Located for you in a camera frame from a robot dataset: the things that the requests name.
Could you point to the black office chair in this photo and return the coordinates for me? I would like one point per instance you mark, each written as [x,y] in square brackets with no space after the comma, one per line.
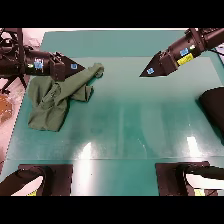
[10,83]

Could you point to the green T-shirt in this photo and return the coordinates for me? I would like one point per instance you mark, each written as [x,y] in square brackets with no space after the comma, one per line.
[50,103]

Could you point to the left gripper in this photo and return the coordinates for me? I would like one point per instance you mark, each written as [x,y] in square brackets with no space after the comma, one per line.
[59,66]

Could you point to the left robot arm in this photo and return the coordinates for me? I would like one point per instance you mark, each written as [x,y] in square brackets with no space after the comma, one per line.
[20,63]

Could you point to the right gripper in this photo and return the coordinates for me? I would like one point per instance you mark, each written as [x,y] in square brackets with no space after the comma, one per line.
[169,63]

